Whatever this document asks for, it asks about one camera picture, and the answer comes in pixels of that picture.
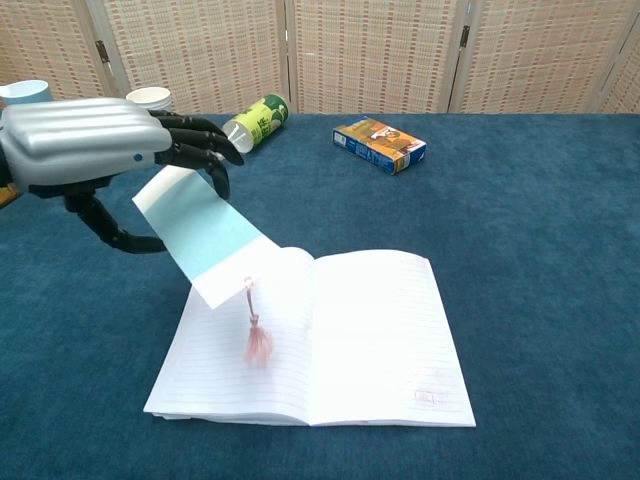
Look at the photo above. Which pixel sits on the woven bamboo folding screen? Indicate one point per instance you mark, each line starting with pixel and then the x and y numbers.
pixel 375 55

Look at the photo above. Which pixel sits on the orange and blue snack box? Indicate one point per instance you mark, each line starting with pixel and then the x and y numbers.
pixel 380 142

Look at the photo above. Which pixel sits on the clear bottle with green label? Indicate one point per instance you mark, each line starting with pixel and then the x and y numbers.
pixel 260 122

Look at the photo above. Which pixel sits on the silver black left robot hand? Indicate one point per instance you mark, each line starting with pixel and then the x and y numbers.
pixel 75 140

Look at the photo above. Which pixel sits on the light blue plastic cup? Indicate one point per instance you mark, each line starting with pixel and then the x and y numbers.
pixel 25 91

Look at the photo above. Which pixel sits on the white paper cup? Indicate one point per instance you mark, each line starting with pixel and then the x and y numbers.
pixel 150 97

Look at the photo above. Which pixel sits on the white lined notebook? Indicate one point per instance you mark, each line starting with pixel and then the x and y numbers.
pixel 375 340

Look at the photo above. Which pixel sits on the light blue bookmark with tassel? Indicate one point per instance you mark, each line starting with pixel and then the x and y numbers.
pixel 200 230

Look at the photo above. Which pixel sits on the dark blue table cloth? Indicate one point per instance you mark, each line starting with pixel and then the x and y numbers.
pixel 525 275

